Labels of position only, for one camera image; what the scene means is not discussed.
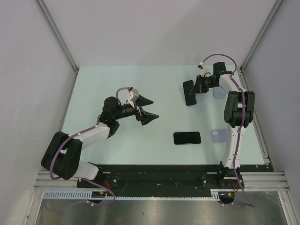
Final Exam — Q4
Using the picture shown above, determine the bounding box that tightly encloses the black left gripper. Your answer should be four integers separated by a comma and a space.
113, 95, 158, 125

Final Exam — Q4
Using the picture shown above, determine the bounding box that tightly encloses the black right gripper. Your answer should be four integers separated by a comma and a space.
190, 75, 218, 95

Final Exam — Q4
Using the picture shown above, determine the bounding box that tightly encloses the phone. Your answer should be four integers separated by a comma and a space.
183, 80, 196, 106
173, 132, 202, 145

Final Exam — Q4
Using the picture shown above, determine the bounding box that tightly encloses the light blue phone case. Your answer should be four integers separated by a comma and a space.
213, 86, 226, 99

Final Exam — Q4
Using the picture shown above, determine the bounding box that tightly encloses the lilac phone case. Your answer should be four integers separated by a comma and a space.
210, 129, 228, 143

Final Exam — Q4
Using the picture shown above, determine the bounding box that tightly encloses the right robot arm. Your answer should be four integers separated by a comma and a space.
189, 62, 255, 188

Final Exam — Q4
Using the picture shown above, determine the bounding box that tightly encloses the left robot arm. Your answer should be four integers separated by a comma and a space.
41, 94, 159, 188

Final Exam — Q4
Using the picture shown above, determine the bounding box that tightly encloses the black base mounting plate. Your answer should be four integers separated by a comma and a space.
77, 165, 244, 198

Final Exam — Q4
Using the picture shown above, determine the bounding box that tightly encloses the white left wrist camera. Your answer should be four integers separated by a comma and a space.
127, 87, 140, 107

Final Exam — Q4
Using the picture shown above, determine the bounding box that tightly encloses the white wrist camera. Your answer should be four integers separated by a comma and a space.
198, 62, 211, 77
127, 87, 140, 107

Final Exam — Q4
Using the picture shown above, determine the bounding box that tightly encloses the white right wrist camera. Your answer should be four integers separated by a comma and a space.
198, 62, 211, 77

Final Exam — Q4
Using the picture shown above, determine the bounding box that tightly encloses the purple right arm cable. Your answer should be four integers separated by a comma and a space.
200, 53, 255, 208

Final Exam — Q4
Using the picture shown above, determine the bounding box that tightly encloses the aluminium front rail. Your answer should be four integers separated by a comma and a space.
34, 171, 290, 191

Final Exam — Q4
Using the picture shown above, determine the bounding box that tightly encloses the left aluminium frame post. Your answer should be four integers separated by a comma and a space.
35, 0, 79, 72

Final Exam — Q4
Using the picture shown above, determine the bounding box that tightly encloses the aluminium frame post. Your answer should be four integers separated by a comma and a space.
35, 0, 79, 72
240, 0, 285, 71

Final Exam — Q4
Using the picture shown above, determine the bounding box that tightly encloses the right aluminium frame post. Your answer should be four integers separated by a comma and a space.
240, 0, 285, 71

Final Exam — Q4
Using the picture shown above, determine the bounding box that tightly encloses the white slotted cable duct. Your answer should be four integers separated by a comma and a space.
43, 189, 235, 201

